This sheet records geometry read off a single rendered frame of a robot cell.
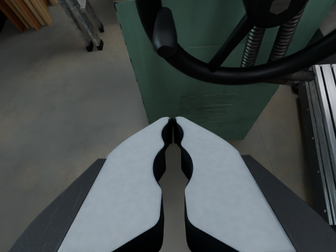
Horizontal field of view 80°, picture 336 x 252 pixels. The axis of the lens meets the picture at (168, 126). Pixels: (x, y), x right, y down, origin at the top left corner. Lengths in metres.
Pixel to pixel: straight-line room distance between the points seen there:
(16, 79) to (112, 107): 0.69
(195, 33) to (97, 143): 0.78
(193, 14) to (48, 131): 1.00
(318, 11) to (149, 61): 0.38
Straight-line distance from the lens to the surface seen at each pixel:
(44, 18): 1.88
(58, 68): 1.53
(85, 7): 1.40
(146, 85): 0.63
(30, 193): 1.18
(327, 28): 0.61
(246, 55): 0.40
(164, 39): 0.20
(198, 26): 0.50
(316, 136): 1.02
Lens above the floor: 0.94
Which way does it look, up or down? 62 degrees down
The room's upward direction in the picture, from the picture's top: 7 degrees counter-clockwise
